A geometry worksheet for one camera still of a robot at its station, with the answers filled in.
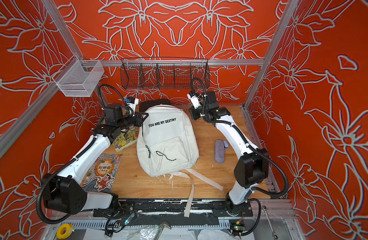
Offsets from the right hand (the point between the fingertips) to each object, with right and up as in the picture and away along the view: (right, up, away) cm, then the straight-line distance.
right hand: (189, 107), depth 82 cm
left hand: (-23, -3, -4) cm, 24 cm away
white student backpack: (-13, -22, +6) cm, 26 cm away
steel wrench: (+38, -60, -16) cm, 73 cm away
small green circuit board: (+22, -59, -13) cm, 64 cm away
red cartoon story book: (-50, -40, +1) cm, 64 cm away
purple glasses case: (+20, -24, +11) cm, 33 cm away
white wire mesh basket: (-68, +19, +11) cm, 72 cm away
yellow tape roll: (-57, -59, -14) cm, 83 cm away
